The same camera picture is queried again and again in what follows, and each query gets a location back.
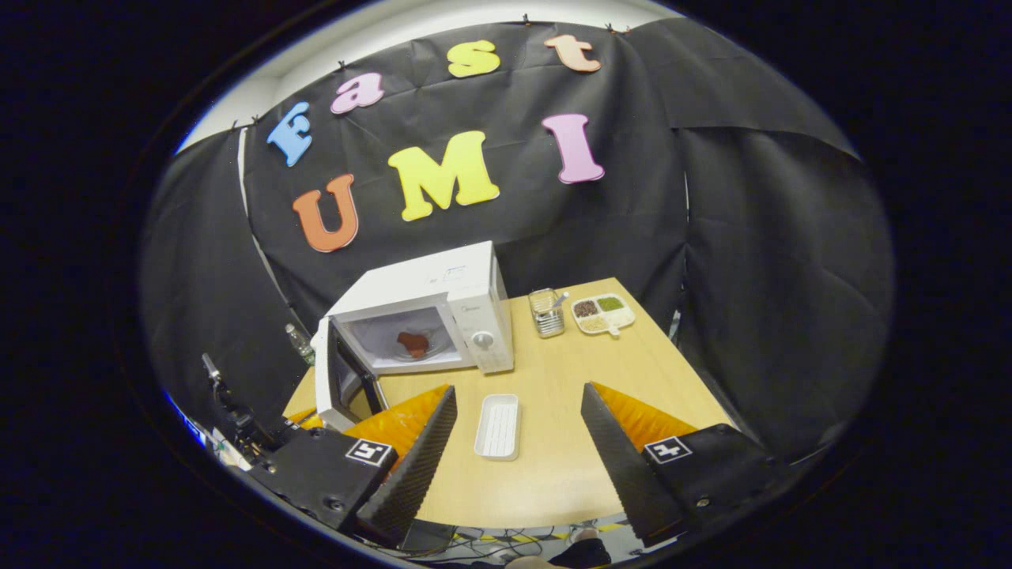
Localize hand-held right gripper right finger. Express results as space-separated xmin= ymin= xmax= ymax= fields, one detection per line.
xmin=580 ymin=382 xmax=791 ymax=548

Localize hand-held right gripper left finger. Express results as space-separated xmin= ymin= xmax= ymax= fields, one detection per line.
xmin=247 ymin=386 xmax=458 ymax=546

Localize white microwave oven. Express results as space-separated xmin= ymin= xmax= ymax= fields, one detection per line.
xmin=312 ymin=241 xmax=516 ymax=433

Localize white equipment with blue edge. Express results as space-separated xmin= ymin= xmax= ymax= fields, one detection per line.
xmin=162 ymin=391 xmax=254 ymax=473

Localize clear plastic water bottle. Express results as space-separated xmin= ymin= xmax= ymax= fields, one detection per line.
xmin=285 ymin=322 xmax=315 ymax=366

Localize white rectangular tray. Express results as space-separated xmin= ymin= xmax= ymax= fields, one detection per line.
xmin=474 ymin=394 xmax=521 ymax=462

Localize divided dish with grains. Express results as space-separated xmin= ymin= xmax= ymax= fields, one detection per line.
xmin=571 ymin=293 xmax=636 ymax=338

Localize metal mesh cutlery holder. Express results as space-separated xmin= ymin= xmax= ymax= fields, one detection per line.
xmin=528 ymin=288 xmax=568 ymax=339

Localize black backdrop cloth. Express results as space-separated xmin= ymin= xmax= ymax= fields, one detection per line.
xmin=141 ymin=17 xmax=894 ymax=467

